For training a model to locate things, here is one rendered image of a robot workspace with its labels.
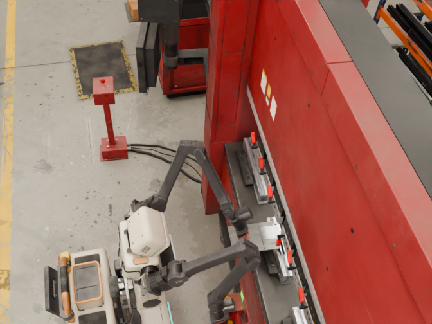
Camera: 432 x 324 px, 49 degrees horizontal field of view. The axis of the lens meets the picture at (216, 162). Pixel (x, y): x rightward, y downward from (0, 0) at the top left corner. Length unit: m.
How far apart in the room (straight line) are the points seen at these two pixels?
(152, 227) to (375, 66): 1.24
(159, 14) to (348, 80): 1.42
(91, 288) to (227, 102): 1.39
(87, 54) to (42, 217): 2.14
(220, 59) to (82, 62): 2.85
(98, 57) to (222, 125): 2.61
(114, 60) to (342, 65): 3.96
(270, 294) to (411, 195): 1.48
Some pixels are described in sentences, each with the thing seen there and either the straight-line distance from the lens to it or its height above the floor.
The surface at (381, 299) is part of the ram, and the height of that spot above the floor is 1.95.
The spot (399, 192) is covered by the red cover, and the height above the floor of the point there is 2.30.
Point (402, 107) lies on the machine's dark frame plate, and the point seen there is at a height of 2.30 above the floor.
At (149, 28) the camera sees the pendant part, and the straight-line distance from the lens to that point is 3.15.
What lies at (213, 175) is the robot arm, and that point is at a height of 1.44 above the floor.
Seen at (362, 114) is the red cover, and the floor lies 2.30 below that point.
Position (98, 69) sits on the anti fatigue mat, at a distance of 5.38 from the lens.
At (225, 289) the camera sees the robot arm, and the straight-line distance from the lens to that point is 2.45.
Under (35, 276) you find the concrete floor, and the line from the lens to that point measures 3.90.
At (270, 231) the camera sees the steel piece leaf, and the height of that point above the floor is 1.00.
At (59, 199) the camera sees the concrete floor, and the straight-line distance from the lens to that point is 4.25.
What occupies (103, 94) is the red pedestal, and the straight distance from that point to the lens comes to 3.88.
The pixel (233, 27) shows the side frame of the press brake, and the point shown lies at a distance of 2.75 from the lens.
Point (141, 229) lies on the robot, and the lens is 2.33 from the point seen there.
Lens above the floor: 3.33
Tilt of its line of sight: 49 degrees down
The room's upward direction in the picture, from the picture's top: 5 degrees clockwise
